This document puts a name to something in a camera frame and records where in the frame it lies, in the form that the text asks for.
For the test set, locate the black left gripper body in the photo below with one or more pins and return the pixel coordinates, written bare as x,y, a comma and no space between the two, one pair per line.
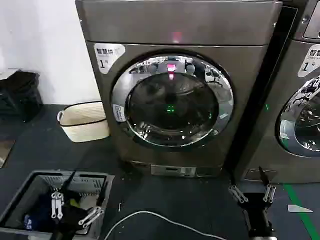
71,220

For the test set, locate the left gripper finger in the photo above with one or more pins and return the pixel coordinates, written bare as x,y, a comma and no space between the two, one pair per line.
93,215
57,202

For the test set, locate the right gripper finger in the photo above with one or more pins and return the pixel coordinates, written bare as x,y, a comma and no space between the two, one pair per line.
268,192
238,193

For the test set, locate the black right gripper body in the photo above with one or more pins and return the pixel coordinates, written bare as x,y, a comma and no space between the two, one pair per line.
256,212

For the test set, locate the black garment with yellow patch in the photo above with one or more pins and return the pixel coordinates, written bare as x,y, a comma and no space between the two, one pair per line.
73,200

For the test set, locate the dark blue garment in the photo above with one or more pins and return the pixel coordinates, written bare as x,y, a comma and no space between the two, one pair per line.
40,208

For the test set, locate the green floor tape strip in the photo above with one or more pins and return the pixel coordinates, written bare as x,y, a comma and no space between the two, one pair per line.
295,198

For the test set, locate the white floor tape piece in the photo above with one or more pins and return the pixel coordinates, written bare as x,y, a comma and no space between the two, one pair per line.
298,208

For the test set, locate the grey plastic laundry basket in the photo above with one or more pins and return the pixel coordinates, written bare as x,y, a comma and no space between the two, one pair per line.
17,197

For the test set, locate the chrome dryer service panel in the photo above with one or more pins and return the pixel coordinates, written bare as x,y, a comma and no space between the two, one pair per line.
172,170

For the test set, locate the round chrome glass dryer door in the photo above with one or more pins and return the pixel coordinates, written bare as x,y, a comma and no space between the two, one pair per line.
307,130
172,112

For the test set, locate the cream woven laundry basket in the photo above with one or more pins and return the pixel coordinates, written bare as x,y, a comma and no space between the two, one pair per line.
82,120

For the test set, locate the grey front-load dryer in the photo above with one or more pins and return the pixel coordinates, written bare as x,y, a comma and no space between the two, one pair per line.
175,25
282,105

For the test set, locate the black plastic crate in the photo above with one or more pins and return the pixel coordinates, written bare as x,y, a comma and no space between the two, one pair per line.
20,97

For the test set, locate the white number label sticker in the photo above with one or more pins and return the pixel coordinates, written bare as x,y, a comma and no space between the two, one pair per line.
105,58
308,62

